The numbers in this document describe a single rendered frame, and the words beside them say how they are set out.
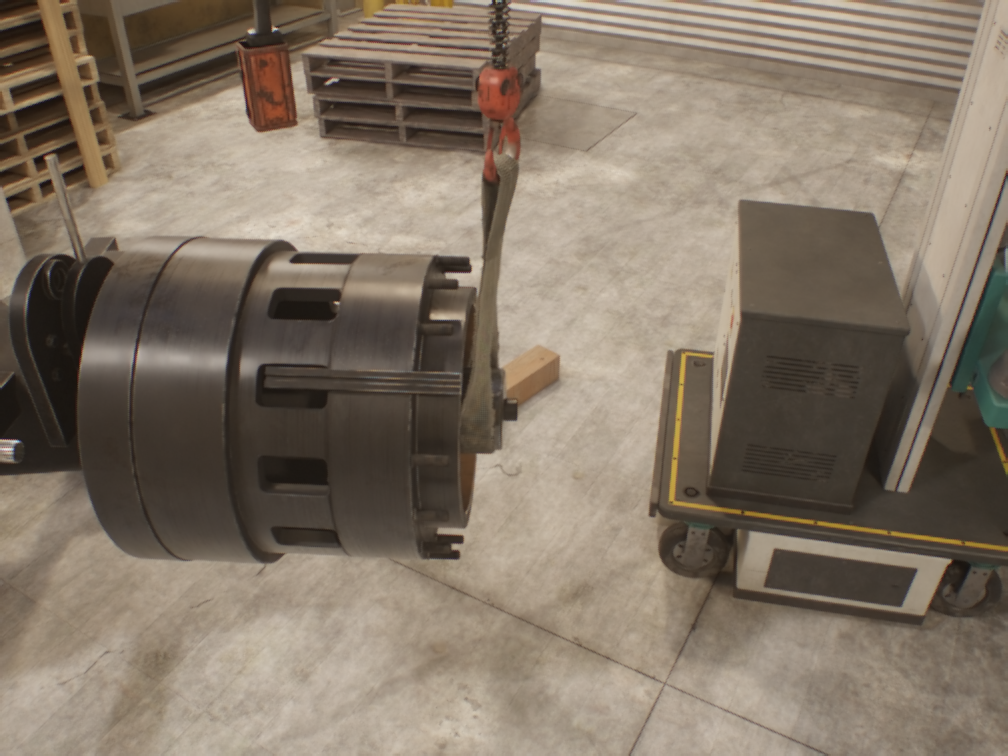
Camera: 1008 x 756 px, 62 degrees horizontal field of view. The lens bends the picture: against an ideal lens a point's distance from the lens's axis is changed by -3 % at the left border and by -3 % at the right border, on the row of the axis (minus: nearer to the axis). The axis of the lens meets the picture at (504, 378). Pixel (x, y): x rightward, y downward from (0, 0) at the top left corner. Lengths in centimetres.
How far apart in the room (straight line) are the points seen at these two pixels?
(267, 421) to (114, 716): 114
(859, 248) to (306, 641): 163
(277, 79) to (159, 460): 57
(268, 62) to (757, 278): 119
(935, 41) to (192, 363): 561
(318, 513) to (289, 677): 92
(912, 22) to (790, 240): 431
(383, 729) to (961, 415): 172
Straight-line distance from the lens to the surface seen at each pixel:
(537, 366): 287
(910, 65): 639
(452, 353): 129
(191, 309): 133
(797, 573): 221
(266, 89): 113
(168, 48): 649
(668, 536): 226
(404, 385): 121
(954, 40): 634
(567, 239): 389
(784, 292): 191
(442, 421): 127
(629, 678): 215
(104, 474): 137
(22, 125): 480
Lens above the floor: 176
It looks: 36 degrees down
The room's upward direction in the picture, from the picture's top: straight up
